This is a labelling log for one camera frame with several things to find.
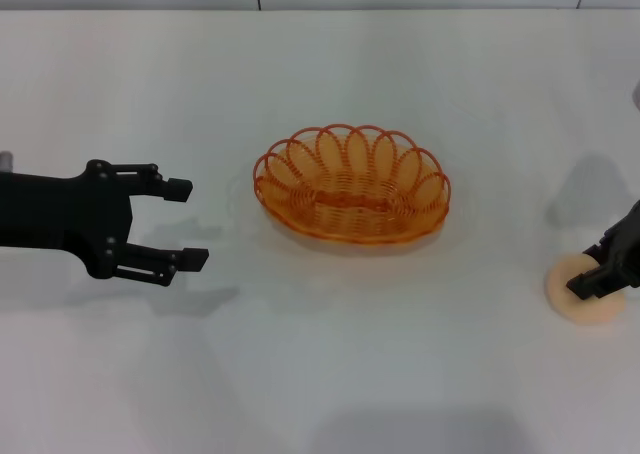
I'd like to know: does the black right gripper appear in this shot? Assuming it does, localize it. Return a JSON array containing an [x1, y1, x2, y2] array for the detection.
[[565, 198, 640, 301]]

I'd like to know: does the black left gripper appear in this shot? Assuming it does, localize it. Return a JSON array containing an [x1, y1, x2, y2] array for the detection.
[[0, 159, 211, 288]]

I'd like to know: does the beige round bun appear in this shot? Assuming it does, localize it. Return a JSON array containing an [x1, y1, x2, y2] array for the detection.
[[545, 253, 628, 326]]

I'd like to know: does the orange woven oval basket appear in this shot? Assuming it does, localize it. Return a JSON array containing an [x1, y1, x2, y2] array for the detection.
[[252, 122, 452, 246]]

